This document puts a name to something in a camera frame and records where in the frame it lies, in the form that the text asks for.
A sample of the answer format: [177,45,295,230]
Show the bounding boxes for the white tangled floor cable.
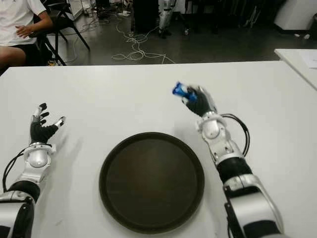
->
[111,12,176,64]

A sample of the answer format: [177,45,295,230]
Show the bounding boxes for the round dark brown tray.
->
[99,131,206,235]

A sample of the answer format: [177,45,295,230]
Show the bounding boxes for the silver humanoid robot legs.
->
[158,0,178,39]

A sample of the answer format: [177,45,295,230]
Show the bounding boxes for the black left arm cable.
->
[2,148,30,193]

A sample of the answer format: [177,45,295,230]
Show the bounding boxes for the white paper sheet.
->
[301,53,317,69]

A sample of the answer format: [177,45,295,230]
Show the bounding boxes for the blue Oreo cookie pack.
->
[172,81,199,102]

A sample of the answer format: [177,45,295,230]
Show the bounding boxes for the white cabinet with black base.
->
[273,0,317,32]

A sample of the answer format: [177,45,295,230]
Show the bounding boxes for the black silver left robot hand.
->
[29,103,67,145]

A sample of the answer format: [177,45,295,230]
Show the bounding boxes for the white side table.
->
[274,48,317,91]

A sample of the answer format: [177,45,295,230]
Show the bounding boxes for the black folding chair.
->
[29,0,91,66]

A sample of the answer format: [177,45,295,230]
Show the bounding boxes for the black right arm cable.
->
[220,113,250,157]

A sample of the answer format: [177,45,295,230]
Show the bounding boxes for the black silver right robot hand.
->
[182,85,218,117]

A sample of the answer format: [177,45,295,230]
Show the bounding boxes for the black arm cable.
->
[2,148,30,193]
[220,113,250,157]

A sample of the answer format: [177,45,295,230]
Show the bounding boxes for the seated person in white shirt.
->
[0,0,54,75]

